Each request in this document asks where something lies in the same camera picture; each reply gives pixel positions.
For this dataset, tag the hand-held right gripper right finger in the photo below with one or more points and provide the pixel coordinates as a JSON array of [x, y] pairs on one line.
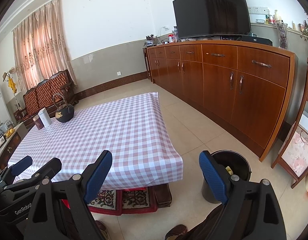
[[213, 180]]

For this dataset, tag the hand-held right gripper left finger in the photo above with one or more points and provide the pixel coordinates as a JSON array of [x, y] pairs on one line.
[[96, 177]]

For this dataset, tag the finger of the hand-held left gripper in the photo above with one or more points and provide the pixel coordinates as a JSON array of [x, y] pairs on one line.
[[51, 167], [21, 163]]

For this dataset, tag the black trash bin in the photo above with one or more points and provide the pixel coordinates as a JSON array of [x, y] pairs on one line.
[[210, 195]]

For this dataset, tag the low wooden side cabinet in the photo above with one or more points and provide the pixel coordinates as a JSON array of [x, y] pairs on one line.
[[9, 152]]

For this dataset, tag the yellow fruits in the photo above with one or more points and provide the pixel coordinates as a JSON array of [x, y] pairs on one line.
[[9, 131]]

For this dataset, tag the red patterned rug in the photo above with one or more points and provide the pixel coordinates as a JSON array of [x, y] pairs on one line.
[[129, 200]]

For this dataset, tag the dark red tin can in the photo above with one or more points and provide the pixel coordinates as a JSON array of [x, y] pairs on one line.
[[38, 123]]

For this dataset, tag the person's right leg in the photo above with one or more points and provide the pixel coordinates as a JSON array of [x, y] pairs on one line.
[[213, 225]]

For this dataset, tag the pink checkered tablecloth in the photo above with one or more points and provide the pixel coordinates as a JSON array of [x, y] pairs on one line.
[[119, 135]]

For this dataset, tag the white tin box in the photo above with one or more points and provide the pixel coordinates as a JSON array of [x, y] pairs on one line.
[[45, 118]]

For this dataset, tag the person's left shoe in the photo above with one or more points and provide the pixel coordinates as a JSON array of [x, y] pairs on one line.
[[101, 228]]

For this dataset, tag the person's shoe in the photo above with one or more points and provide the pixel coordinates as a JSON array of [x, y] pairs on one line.
[[176, 232], [101, 228]]

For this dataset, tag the chair with black grid cushion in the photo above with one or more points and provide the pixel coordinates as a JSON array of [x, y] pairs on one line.
[[162, 196]]

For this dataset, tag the black cast iron teapot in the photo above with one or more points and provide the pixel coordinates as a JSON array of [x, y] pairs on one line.
[[64, 113]]

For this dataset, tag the person's right shoe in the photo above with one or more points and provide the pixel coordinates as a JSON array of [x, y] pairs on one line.
[[176, 232]]

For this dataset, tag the wooden upholstered sofa bench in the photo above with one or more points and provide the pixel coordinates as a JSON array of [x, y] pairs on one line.
[[47, 87]]

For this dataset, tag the yellow hanging item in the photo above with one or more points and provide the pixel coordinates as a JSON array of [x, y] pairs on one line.
[[11, 83]]

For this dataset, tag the long wooden sideboard cabinet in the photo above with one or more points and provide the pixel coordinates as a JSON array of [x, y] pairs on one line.
[[256, 92]]

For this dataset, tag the pink patterned curtain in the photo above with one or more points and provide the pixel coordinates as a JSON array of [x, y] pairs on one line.
[[41, 47]]

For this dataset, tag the black set-top box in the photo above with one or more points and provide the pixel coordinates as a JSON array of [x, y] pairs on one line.
[[257, 40]]

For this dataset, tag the small potted plant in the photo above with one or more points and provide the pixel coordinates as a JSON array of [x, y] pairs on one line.
[[151, 41]]

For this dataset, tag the clear glass vase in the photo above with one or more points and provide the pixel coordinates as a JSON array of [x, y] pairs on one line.
[[282, 36]]

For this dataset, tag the black flat television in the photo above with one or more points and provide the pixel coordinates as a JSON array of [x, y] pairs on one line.
[[211, 10]]

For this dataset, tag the white pump bottle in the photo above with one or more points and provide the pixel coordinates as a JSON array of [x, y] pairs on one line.
[[277, 17]]

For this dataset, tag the small photo frame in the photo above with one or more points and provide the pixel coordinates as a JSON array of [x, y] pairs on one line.
[[0, 140]]

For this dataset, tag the white wall outlet row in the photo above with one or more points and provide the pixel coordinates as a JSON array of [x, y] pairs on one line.
[[258, 10]]

